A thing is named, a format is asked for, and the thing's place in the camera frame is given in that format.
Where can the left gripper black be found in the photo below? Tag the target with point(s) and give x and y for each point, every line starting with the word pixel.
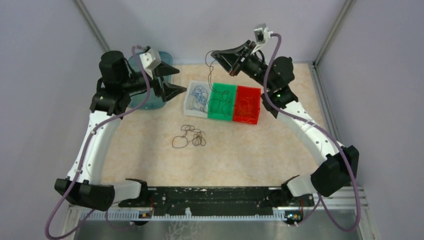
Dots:
pixel 168 91

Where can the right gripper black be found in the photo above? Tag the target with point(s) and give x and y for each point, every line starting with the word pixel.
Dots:
pixel 231 59

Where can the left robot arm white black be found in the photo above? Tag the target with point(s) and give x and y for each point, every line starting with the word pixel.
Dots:
pixel 83 184

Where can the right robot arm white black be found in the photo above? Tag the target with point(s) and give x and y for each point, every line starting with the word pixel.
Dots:
pixel 337 164

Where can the teal transparent plastic tray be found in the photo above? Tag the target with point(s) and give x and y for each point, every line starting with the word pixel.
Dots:
pixel 153 102

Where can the white plastic bin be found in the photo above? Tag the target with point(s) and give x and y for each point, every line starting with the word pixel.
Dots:
pixel 197 98

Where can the red plastic bin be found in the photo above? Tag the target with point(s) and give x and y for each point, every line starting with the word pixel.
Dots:
pixel 247 105

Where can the green plastic bin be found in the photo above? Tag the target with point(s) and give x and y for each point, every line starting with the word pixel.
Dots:
pixel 222 102

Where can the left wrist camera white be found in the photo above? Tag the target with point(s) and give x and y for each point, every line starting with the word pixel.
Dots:
pixel 150 60

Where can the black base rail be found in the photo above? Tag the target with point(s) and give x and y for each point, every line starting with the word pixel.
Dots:
pixel 212 201

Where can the white cable duct strip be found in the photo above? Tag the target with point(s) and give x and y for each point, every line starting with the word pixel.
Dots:
pixel 144 216

